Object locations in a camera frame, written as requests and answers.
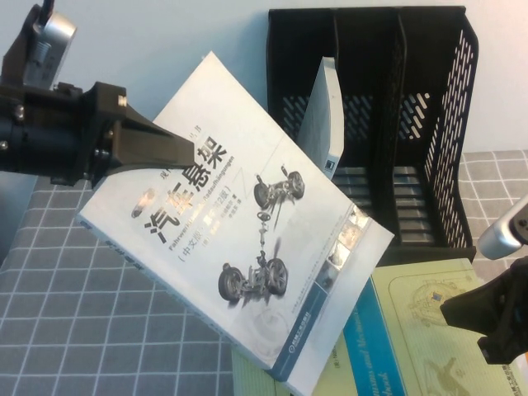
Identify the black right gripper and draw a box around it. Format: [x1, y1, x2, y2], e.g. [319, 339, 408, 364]
[439, 255, 528, 365]

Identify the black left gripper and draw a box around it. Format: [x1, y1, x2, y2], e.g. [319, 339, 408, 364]
[73, 81, 197, 189]

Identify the white car suspension book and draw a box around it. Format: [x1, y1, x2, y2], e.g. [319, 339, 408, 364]
[77, 49, 396, 393]

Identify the yellow green mechanisms book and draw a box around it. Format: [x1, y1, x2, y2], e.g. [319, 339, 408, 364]
[230, 257, 528, 396]

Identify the grey white thin book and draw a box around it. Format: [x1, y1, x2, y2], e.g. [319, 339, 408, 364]
[296, 56, 346, 181]

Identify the black plastic book stand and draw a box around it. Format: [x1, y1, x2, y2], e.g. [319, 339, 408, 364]
[266, 6, 482, 267]

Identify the grey white checked tablecloth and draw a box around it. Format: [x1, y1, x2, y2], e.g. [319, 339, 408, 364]
[0, 150, 528, 396]

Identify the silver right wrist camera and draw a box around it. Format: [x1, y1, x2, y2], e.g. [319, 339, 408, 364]
[478, 208, 528, 260]

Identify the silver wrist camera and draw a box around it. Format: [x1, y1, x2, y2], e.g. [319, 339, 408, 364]
[478, 208, 528, 260]
[24, 12, 78, 90]

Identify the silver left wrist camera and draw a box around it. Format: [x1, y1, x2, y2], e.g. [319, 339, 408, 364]
[24, 12, 78, 90]

